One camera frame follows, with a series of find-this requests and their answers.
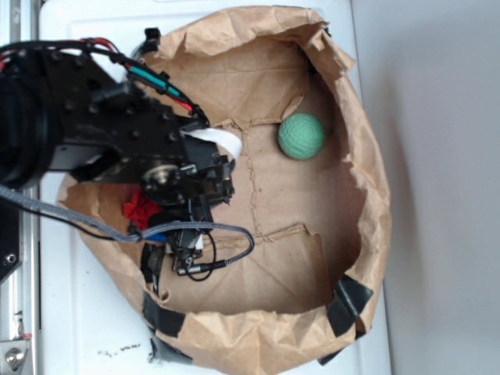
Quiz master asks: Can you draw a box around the black octagonal mount plate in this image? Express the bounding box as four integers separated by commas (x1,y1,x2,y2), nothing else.
0,205,20,284

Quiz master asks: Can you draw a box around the red green wire bundle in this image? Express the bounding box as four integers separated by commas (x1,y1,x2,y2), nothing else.
0,37,212,128

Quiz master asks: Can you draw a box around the grey braided cable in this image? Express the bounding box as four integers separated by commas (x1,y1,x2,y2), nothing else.
0,184,256,271

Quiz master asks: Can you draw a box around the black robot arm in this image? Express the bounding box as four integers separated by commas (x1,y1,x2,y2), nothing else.
1,39,241,281

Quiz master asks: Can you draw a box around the red paper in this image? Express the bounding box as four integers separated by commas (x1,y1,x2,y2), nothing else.
122,189,163,230

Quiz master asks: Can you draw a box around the brown paper bag tray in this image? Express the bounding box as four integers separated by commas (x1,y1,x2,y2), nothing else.
77,5,391,374

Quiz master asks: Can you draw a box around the green dimpled ball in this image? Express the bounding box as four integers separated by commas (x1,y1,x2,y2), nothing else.
277,112,325,160

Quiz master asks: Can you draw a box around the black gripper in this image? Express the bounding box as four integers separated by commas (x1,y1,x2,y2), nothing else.
143,134,237,276

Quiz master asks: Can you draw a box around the aluminium extrusion rail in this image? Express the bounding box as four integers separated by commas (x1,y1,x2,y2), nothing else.
0,0,41,375

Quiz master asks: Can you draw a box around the white ribbon cable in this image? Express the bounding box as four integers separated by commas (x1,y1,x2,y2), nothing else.
180,127,244,161

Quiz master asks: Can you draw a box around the thin black cable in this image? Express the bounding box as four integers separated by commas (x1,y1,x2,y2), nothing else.
77,230,220,282

